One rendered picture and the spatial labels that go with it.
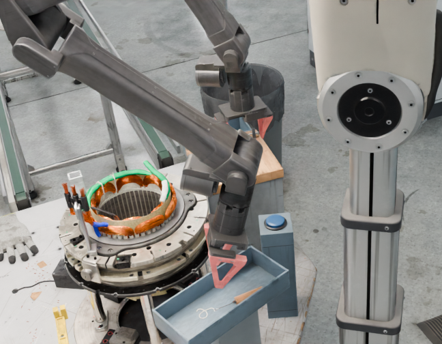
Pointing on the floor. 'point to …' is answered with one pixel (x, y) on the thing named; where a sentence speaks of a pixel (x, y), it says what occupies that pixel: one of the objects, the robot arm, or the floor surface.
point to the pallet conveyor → (13, 152)
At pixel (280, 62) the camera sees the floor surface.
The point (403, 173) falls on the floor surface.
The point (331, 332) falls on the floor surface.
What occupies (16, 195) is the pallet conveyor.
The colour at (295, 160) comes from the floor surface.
